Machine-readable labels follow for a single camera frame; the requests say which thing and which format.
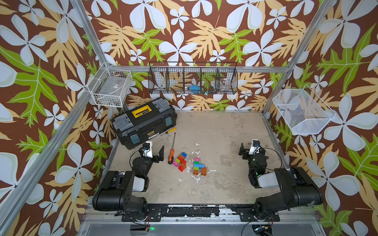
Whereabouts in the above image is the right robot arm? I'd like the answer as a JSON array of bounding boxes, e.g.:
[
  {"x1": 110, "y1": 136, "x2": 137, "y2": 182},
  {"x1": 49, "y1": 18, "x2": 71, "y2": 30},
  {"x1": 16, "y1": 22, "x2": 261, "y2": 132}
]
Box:
[{"x1": 238, "y1": 140, "x2": 324, "y2": 218}]

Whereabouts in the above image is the red long lego brick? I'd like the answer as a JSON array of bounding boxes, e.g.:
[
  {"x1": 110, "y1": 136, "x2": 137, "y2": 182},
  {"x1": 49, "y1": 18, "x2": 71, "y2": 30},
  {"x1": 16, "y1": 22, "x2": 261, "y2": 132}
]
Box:
[{"x1": 177, "y1": 157, "x2": 187, "y2": 164}]

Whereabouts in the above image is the black deli toolbox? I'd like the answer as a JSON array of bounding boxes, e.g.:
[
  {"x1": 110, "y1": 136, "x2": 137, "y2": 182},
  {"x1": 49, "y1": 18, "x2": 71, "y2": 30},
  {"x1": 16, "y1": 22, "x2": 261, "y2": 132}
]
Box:
[{"x1": 112, "y1": 98, "x2": 177, "y2": 150}]

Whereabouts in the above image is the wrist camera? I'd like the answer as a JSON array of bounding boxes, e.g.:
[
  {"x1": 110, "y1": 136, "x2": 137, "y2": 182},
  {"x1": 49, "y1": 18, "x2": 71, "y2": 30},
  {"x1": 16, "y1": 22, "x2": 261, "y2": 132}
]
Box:
[
  {"x1": 141, "y1": 141, "x2": 153, "y2": 158},
  {"x1": 249, "y1": 139, "x2": 260, "y2": 155}
]

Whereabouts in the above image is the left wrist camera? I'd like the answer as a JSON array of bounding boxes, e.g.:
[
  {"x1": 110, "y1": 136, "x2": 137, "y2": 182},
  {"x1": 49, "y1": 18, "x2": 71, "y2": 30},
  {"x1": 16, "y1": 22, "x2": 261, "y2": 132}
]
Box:
[{"x1": 141, "y1": 141, "x2": 153, "y2": 158}]

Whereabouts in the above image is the white wire basket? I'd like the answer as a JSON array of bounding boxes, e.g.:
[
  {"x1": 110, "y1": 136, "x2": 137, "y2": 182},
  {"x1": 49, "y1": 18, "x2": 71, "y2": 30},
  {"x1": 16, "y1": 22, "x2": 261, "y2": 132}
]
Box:
[
  {"x1": 88, "y1": 63, "x2": 133, "y2": 108},
  {"x1": 273, "y1": 86, "x2": 337, "y2": 136}
]

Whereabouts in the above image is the orange black handled screwdriver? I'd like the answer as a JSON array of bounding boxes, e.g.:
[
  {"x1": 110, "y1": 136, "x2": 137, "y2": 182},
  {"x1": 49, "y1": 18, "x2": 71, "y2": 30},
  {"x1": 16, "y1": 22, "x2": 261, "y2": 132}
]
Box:
[{"x1": 168, "y1": 134, "x2": 176, "y2": 165}]

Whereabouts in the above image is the blue object in basket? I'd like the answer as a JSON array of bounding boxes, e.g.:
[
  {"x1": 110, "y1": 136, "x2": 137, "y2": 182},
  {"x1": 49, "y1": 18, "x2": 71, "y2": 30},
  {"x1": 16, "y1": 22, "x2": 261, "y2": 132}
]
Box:
[{"x1": 190, "y1": 85, "x2": 201, "y2": 94}]

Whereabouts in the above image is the black wire basket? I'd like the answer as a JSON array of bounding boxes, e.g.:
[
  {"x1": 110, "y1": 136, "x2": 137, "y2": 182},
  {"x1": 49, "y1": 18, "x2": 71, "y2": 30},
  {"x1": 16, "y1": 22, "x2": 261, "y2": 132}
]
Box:
[{"x1": 147, "y1": 62, "x2": 239, "y2": 95}]

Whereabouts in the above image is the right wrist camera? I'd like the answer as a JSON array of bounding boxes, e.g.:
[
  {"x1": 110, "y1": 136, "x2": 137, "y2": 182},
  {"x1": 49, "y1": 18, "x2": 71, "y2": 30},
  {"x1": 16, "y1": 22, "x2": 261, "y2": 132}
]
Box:
[{"x1": 249, "y1": 139, "x2": 260, "y2": 155}]

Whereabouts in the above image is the white wire basket right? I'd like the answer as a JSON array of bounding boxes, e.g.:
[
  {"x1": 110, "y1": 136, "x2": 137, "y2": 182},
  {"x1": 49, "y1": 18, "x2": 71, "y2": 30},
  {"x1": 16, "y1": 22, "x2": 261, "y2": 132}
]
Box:
[{"x1": 273, "y1": 86, "x2": 337, "y2": 136}]

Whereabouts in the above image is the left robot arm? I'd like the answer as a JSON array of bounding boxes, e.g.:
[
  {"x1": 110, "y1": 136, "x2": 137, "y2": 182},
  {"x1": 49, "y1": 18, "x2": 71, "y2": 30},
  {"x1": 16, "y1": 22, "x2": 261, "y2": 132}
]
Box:
[{"x1": 92, "y1": 143, "x2": 164, "y2": 215}]

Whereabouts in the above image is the white wire basket left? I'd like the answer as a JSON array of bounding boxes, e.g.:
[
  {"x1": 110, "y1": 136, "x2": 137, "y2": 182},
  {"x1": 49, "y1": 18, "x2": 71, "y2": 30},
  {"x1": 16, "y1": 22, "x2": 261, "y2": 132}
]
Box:
[{"x1": 88, "y1": 63, "x2": 133, "y2": 108}]

